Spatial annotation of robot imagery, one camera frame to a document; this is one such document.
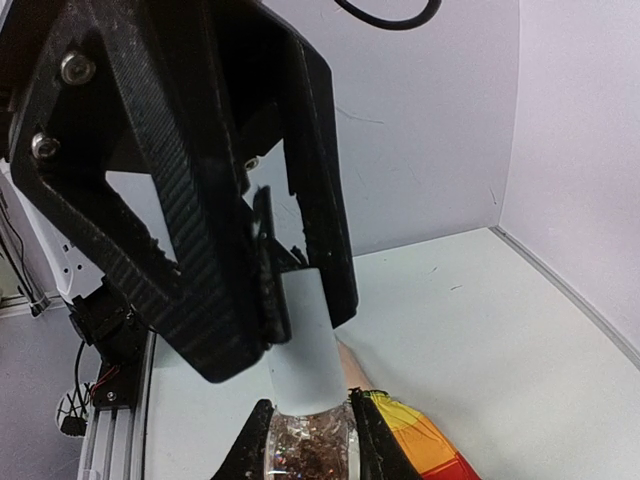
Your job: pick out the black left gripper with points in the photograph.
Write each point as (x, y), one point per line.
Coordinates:
(116, 145)

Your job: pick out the clear glitter nail polish bottle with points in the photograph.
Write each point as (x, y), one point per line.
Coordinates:
(323, 446)

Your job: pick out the rainbow striped sleeve cloth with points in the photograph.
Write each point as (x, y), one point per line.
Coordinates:
(426, 447)

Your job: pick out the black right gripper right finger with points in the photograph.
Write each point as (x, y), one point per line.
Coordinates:
(381, 457)

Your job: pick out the aluminium front rail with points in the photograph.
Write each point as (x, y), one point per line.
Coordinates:
(114, 444)

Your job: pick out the mannequin hand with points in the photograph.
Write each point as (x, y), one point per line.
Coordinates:
(354, 373)

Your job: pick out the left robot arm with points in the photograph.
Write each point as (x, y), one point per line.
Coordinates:
(102, 314)

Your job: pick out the white nail polish cap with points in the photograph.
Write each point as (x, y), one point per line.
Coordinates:
(306, 372)

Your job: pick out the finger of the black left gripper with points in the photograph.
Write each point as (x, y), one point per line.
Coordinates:
(313, 174)

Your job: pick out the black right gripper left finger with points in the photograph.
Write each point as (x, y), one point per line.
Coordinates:
(245, 460)

